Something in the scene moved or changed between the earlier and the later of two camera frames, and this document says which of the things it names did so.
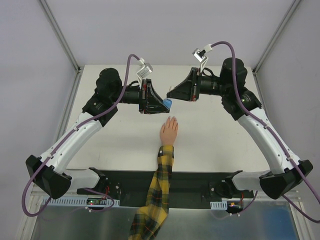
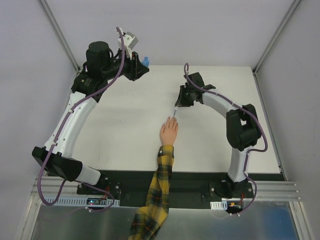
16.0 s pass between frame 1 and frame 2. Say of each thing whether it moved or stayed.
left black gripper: moved
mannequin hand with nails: stayed
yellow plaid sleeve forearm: stayed
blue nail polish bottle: moved
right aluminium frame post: stayed
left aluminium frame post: stayed
